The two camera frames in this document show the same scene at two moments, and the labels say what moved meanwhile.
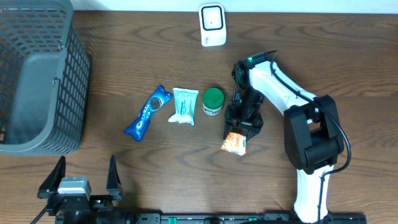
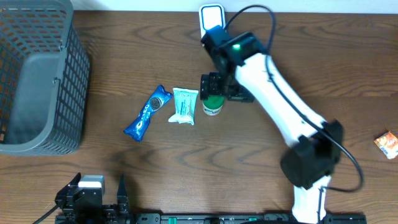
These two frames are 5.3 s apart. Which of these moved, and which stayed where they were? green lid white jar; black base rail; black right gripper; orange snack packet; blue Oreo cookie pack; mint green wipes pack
Moved: orange snack packet; black right gripper
Stayed: green lid white jar; mint green wipes pack; black base rail; blue Oreo cookie pack
